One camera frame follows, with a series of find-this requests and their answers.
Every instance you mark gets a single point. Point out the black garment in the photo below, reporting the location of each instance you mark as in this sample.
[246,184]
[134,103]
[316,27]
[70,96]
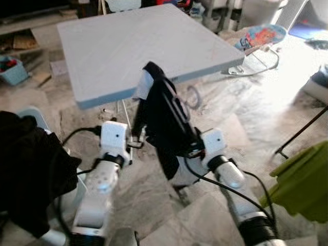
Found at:
[164,123]

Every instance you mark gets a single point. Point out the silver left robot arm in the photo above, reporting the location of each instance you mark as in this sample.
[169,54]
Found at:
[100,184]

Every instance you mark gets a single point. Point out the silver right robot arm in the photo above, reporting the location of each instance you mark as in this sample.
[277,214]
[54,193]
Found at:
[230,174]

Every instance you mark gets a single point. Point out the grey folding table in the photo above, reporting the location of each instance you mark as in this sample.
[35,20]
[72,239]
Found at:
[148,46]

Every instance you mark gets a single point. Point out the grey left robot leg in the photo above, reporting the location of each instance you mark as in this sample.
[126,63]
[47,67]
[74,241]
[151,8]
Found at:
[123,238]

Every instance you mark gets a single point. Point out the pale blue plastic chair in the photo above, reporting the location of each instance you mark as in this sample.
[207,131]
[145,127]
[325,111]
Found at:
[33,114]

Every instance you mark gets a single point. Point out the black drying rack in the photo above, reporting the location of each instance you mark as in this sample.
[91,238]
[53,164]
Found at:
[302,130]

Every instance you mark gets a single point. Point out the dark brown garment pile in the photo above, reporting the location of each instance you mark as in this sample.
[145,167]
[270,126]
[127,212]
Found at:
[31,174]

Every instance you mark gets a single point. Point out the lime green garment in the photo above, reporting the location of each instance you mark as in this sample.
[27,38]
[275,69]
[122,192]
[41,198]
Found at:
[302,184]

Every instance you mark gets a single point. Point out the colourful baby bouncer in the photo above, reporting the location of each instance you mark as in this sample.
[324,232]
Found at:
[261,37]

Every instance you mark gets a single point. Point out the light blue storage basket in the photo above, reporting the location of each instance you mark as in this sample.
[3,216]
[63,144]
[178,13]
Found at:
[14,74]

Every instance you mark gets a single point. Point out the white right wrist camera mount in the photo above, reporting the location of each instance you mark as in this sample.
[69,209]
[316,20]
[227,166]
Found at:
[214,143]

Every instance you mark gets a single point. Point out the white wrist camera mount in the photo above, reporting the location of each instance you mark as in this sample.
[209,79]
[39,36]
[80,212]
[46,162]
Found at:
[214,143]
[114,138]

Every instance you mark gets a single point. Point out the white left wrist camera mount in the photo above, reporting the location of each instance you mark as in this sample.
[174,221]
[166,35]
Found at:
[114,138]

